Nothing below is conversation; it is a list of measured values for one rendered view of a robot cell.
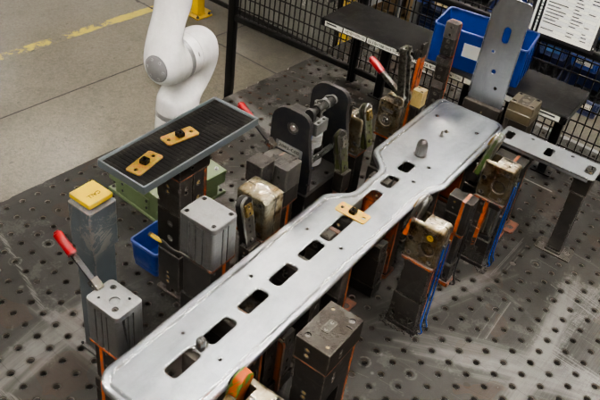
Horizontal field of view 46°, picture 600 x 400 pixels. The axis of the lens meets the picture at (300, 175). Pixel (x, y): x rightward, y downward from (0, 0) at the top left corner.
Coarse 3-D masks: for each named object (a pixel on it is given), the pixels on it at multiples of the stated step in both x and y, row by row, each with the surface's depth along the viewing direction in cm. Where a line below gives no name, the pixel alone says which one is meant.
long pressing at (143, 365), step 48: (384, 144) 195; (432, 144) 198; (480, 144) 201; (384, 192) 178; (432, 192) 181; (288, 240) 160; (336, 240) 162; (240, 288) 147; (288, 288) 148; (192, 336) 136; (240, 336) 137; (144, 384) 126; (192, 384) 127
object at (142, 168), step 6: (144, 156) 150; (150, 156) 152; (156, 156) 152; (138, 162) 150; (144, 162) 149; (150, 162) 150; (126, 168) 148; (132, 168) 148; (138, 168) 149; (144, 168) 149; (138, 174) 147
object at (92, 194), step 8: (88, 184) 143; (96, 184) 143; (72, 192) 141; (80, 192) 141; (88, 192) 141; (96, 192) 141; (104, 192) 142; (80, 200) 139; (88, 200) 139; (96, 200) 140; (104, 200) 141; (88, 208) 138
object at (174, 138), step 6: (174, 132) 160; (180, 132) 160; (186, 132) 161; (192, 132) 161; (198, 132) 161; (162, 138) 158; (168, 138) 158; (174, 138) 158; (180, 138) 159; (186, 138) 159; (168, 144) 157; (174, 144) 157
